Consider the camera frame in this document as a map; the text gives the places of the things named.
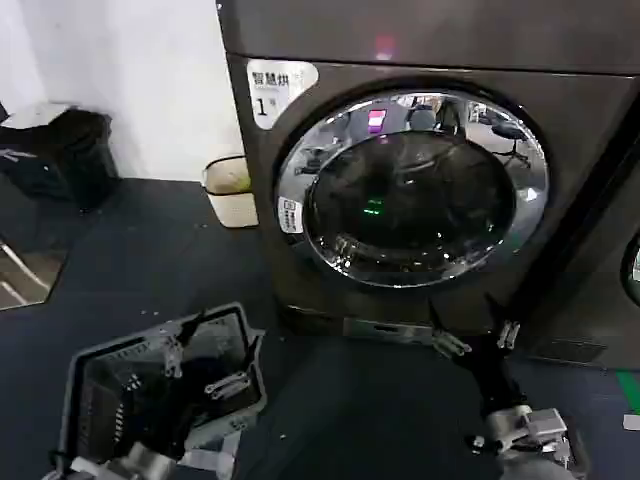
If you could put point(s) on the grey front-load dryer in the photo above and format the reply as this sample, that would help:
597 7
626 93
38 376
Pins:
450 45

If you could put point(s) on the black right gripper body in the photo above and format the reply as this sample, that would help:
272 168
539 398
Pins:
487 372

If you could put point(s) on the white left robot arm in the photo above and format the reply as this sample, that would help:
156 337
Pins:
145 462

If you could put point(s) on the green floor tape strip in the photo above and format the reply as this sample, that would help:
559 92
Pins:
629 390

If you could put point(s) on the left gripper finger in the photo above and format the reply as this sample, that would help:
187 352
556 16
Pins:
227 385
172 357

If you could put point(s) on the round glass dryer door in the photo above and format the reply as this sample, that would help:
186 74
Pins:
299 167

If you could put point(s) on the dark bag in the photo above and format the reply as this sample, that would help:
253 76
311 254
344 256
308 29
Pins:
30 170

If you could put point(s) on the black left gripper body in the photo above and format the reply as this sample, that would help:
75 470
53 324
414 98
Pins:
182 410

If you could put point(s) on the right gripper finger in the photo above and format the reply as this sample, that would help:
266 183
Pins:
450 342
508 334

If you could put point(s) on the black waste bin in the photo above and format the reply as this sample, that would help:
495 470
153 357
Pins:
92 160

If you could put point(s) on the grey plastic laundry basket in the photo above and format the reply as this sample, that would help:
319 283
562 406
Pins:
80 380

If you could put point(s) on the small white door sticker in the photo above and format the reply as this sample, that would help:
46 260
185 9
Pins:
290 215

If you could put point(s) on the grey dryer with dark door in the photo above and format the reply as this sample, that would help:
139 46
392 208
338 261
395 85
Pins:
595 320

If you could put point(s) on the beige plastic bin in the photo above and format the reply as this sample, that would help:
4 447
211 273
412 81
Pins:
232 200

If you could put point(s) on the white printed label sticker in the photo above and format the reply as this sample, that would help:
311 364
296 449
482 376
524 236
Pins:
270 85

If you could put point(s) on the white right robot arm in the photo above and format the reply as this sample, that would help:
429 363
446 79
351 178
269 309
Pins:
530 430

